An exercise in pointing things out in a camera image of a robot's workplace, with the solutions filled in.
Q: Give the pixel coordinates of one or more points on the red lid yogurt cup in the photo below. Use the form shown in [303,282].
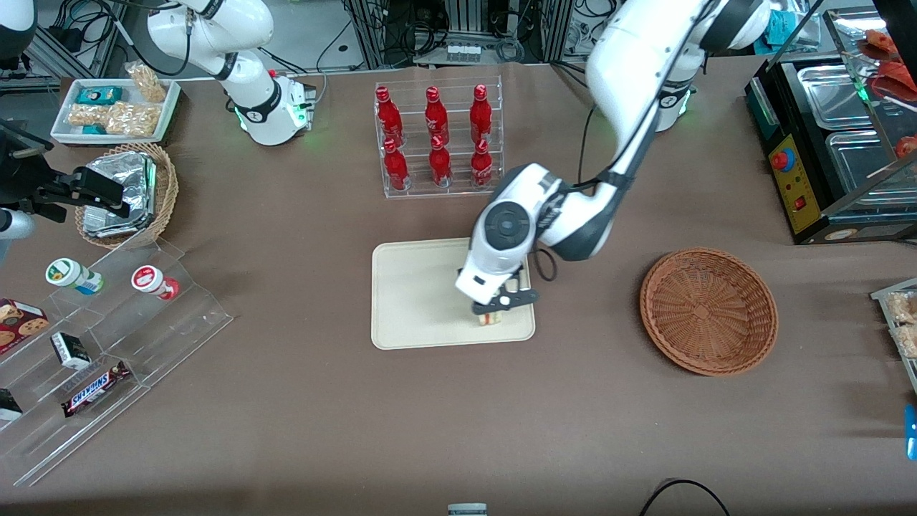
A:
[150,279]

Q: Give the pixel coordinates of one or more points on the white rectangular snack tray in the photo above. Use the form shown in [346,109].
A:
[64,132]

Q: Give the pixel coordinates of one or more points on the white terminal block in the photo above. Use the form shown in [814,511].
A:
[463,52]

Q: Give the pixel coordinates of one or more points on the clear bag of snacks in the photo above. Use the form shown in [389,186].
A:
[904,308]
[907,340]

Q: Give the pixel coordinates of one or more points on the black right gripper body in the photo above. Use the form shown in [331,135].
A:
[27,178]

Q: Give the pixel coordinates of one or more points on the red emergency stop button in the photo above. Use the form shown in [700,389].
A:
[784,159]

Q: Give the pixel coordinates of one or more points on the brown round wicker basket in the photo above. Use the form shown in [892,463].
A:
[706,312]

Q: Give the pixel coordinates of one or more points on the clear bag of nuts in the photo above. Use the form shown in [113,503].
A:
[147,82]
[86,115]
[132,120]

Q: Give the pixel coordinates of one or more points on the Snickers chocolate bar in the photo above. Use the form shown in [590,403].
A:
[93,389]

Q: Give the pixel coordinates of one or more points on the red cola bottle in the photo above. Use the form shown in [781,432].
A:
[440,166]
[481,168]
[396,170]
[435,118]
[389,118]
[481,115]

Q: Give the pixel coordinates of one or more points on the steel warmer pan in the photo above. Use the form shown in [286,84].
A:
[831,97]
[860,165]

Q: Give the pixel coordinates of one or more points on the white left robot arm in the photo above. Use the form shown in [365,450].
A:
[630,64]

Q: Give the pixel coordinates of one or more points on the blue plastic object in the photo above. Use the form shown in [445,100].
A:
[911,430]

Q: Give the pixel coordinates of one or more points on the cream rectangular plastic tray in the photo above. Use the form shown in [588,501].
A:
[415,294]

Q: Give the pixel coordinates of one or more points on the triangular sandwich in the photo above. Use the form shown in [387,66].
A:
[489,319]

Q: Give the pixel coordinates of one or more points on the small black white box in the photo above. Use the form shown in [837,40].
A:
[70,351]

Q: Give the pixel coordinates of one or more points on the black food warmer appliance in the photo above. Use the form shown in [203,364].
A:
[763,115]

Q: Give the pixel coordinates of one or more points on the clear acrylic bottle rack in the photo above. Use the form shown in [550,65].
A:
[458,193]

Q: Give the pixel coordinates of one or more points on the small teal snack packet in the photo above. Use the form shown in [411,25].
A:
[93,130]

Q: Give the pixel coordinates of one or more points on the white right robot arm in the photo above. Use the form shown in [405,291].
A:
[243,93]

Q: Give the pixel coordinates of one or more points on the aluminium equipment frame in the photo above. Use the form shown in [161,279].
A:
[372,32]

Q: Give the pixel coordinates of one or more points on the teal cloth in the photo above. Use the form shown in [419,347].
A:
[782,29]

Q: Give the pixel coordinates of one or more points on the red cookie box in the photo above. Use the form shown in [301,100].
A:
[18,324]

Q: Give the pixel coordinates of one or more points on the green lid yogurt cup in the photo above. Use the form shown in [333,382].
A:
[68,274]

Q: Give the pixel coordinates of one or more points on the red orange food piece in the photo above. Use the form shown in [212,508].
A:
[880,43]
[908,146]
[892,82]

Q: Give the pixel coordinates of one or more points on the light tan wicker basket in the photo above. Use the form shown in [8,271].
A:
[166,190]

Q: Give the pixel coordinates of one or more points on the grey edged snack tray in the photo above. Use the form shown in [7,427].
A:
[885,290]

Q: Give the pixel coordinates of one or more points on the clear acrylic stepped stand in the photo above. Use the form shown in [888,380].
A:
[165,337]

